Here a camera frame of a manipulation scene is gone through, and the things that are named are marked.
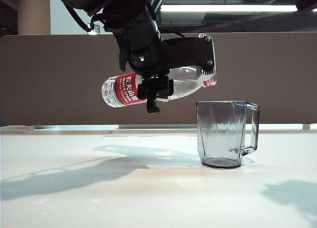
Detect white ceiling light tube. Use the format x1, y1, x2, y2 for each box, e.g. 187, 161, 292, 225
159, 4, 298, 12

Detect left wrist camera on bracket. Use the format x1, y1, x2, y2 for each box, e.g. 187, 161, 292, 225
162, 33, 216, 75

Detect grey transparent octagonal cup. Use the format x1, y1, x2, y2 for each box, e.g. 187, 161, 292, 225
196, 100, 261, 169

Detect beige round pillar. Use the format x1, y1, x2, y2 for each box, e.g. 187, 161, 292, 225
17, 0, 51, 36

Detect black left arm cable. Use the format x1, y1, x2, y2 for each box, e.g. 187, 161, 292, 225
63, 0, 100, 34

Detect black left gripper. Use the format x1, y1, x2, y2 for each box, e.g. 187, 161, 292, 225
123, 37, 174, 114

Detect Nongfu Spring water bottle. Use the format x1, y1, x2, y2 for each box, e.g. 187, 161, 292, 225
101, 66, 218, 109

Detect white partition base rail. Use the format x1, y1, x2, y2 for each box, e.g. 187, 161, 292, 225
95, 124, 304, 131

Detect brown desk partition panel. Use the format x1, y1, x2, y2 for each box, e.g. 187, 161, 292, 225
0, 34, 317, 126

